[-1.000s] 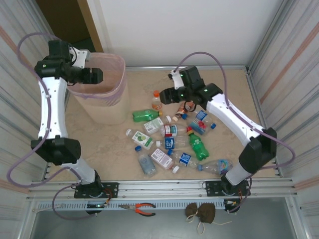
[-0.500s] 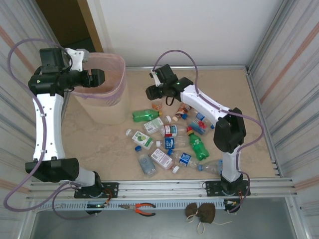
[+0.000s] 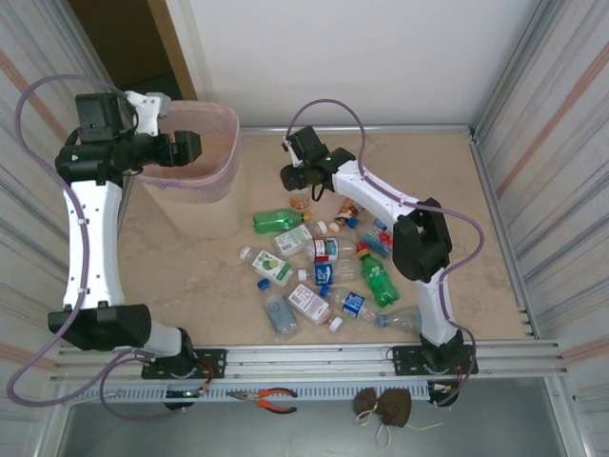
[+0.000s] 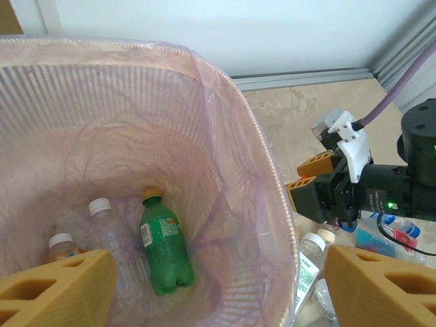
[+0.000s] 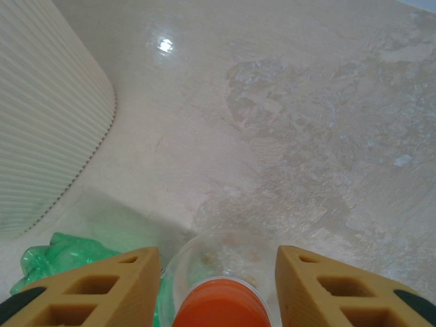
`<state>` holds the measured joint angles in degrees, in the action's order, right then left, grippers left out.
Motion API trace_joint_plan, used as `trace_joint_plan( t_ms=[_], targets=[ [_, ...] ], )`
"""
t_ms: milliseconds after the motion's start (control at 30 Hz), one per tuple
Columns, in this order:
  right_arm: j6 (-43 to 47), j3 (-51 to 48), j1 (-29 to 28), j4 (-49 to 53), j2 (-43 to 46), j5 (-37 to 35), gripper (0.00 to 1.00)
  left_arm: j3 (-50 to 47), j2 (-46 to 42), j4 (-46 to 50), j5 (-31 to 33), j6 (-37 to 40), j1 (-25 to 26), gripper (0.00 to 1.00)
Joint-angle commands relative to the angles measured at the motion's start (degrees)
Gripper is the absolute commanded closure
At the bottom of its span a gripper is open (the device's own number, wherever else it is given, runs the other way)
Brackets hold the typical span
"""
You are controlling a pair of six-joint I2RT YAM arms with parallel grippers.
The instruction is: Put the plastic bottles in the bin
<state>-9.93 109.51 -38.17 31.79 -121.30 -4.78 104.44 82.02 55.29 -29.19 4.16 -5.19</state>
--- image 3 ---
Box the green bottle yellow cap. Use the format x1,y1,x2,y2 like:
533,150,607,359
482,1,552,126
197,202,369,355
251,208,311,235
356,249,402,309

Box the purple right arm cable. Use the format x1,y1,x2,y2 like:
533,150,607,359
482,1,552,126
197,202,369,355
287,98,486,408

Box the brown wooden door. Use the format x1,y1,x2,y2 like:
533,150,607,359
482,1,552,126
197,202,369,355
68,0,199,101

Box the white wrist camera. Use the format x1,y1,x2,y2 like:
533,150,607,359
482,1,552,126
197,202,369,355
284,134,305,169
124,90,172,138

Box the blue label white cap bottle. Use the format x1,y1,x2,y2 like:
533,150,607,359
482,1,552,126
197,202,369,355
297,259,363,287

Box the grey tinted blue cap bottle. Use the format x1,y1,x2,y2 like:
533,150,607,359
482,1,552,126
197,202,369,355
257,278,302,342

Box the brown cloth pouch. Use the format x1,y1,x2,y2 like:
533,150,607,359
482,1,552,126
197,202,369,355
375,387,413,427
353,387,382,415

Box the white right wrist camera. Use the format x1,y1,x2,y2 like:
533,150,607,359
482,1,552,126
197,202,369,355
284,134,305,169

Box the lime label clear bottle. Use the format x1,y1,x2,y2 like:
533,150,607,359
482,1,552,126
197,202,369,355
239,246,295,288

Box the white pouch string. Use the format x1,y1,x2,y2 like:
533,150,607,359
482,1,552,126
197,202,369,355
355,409,444,449

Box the orange handled pliers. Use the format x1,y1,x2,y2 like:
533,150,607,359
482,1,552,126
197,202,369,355
226,387,299,414

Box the white slotted cable duct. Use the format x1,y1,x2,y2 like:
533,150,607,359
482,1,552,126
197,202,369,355
61,383,432,404

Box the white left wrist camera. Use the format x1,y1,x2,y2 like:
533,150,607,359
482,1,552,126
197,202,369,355
124,90,172,138

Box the small controller board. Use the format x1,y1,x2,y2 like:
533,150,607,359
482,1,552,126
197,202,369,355
164,386,208,411
426,380,462,409

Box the beige mesh waste bin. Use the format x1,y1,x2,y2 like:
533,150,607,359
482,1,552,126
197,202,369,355
134,98,248,240

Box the pink label clear bottle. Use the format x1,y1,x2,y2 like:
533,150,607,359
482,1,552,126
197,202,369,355
287,284,344,333

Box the grey metal shelf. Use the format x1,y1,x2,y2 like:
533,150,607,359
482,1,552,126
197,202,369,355
59,402,567,457

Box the long aluminium base rail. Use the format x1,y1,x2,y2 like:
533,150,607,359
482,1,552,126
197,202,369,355
49,338,570,383

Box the red label clear bottle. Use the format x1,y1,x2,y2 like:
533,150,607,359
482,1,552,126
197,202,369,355
304,236,370,263

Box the brown label drink bottle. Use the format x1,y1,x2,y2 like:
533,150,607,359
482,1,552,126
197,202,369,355
332,199,365,233

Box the colourful label clear bottle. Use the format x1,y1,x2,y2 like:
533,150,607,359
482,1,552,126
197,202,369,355
378,307,423,333

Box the red blue label bottle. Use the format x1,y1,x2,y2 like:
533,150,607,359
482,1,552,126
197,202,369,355
359,228,396,259

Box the pink plastic bin liner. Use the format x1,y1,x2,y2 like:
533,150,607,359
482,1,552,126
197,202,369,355
135,98,242,204

